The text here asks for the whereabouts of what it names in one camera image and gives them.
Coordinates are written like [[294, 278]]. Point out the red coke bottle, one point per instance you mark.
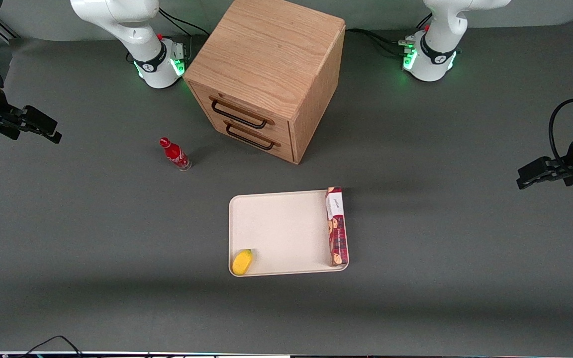
[[175, 154]]

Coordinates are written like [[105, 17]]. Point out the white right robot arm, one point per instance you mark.
[[117, 20]]

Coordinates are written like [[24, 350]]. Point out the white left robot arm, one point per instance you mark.
[[445, 30]]

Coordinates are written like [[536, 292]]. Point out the beige plastic tray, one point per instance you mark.
[[281, 233]]

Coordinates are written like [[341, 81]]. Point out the red cookie box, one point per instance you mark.
[[337, 228]]

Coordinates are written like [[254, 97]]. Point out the wooden drawer front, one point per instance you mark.
[[266, 107], [266, 144]]

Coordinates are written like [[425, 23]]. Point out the oak wooden drawer cabinet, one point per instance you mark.
[[271, 54]]

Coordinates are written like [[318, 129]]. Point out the yellow lemon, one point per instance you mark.
[[242, 262]]

